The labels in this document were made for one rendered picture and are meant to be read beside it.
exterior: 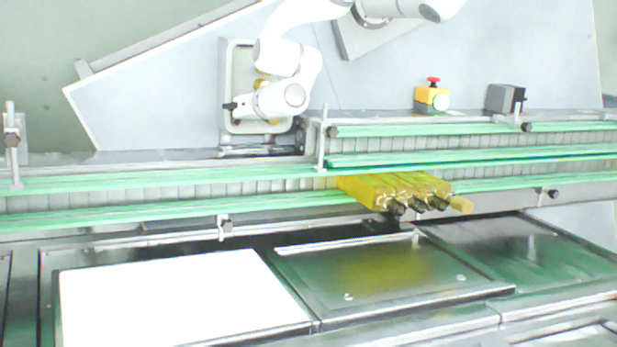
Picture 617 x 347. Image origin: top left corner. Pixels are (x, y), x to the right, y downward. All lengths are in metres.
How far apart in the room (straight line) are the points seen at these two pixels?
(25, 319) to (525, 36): 1.57
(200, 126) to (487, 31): 0.92
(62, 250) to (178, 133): 0.38
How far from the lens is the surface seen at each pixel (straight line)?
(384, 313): 1.08
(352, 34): 1.48
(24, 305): 1.17
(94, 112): 1.36
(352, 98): 1.55
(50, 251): 1.39
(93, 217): 1.22
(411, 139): 1.53
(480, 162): 1.59
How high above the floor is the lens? 2.08
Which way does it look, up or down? 59 degrees down
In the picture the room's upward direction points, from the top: 124 degrees clockwise
